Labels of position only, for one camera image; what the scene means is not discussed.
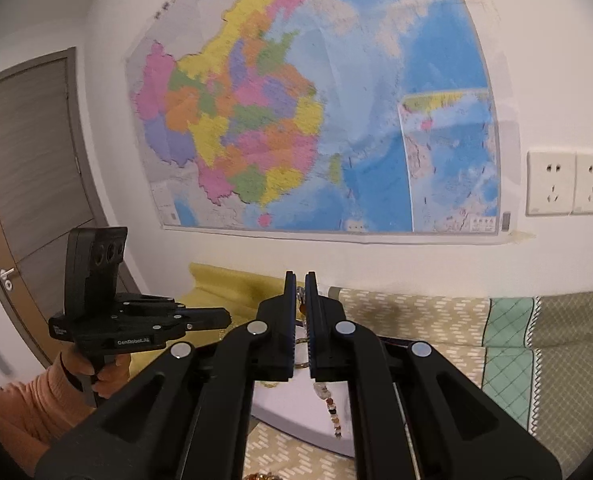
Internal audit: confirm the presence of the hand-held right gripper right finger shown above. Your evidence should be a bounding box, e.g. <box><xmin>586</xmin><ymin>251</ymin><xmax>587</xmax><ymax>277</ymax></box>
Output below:
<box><xmin>305</xmin><ymin>271</ymin><xmax>562</xmax><ymax>480</ymax></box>

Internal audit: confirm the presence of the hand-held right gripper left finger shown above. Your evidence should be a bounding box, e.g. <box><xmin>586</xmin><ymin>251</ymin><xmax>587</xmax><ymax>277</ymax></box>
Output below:
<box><xmin>35</xmin><ymin>271</ymin><xmax>297</xmax><ymax>480</ymax></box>

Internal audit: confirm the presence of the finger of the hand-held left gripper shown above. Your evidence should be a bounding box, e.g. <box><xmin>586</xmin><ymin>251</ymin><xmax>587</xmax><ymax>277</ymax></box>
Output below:
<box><xmin>111</xmin><ymin>306</ymin><xmax>232</xmax><ymax>337</ymax></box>
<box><xmin>115</xmin><ymin>294</ymin><xmax>187</xmax><ymax>314</ymax></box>

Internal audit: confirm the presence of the dark purple jewelry box tray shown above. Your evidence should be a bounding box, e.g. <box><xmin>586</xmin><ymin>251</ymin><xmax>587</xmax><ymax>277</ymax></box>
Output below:
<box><xmin>250</xmin><ymin>336</ymin><xmax>414</xmax><ymax>459</ymax></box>

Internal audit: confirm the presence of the mixed stone bead bracelet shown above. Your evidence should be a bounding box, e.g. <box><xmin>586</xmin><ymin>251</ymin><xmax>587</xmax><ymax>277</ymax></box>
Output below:
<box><xmin>295</xmin><ymin>285</ymin><xmax>345</xmax><ymax>442</ymax></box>

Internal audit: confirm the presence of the person's left forearm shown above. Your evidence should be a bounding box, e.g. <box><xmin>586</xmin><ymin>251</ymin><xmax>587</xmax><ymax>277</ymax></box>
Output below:
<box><xmin>0</xmin><ymin>360</ymin><xmax>98</xmax><ymax>476</ymax></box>

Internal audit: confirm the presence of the person's left hand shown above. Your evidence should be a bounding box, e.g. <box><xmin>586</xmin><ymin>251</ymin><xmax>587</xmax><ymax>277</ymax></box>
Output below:
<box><xmin>60</xmin><ymin>351</ymin><xmax>133</xmax><ymax>399</ymax></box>

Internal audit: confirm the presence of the yellow cloth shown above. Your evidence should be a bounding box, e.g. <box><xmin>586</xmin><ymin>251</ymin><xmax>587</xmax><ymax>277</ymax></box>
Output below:
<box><xmin>126</xmin><ymin>262</ymin><xmax>297</xmax><ymax>392</ymax></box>

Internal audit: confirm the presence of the beige patterned blanket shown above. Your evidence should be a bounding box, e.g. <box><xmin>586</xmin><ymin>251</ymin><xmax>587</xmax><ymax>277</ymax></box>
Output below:
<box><xmin>241</xmin><ymin>286</ymin><xmax>593</xmax><ymax>480</ymax></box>

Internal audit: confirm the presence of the grey brown door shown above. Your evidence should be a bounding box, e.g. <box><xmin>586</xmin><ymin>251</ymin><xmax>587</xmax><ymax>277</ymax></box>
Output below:
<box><xmin>0</xmin><ymin>47</ymin><xmax>142</xmax><ymax>367</ymax></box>

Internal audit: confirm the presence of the colourful wall map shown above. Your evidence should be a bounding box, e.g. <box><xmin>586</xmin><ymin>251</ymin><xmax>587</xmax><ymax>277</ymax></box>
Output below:
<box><xmin>126</xmin><ymin>0</ymin><xmax>522</xmax><ymax>247</ymax></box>

